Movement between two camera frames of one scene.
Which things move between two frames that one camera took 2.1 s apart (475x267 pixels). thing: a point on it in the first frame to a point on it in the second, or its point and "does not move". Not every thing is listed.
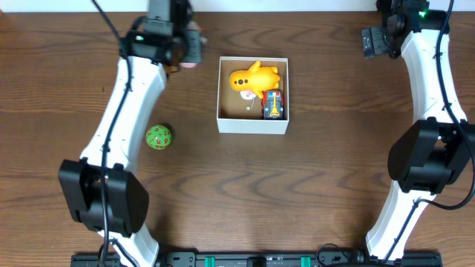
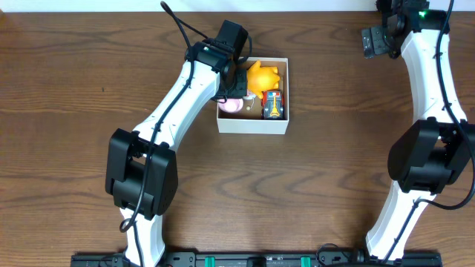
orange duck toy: (257, 78) does not move
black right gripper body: (380, 37) does not move
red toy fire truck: (272, 104) does not move
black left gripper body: (193, 45) to (239, 83)
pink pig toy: (191, 55) to (231, 105)
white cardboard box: (232, 116) does not move
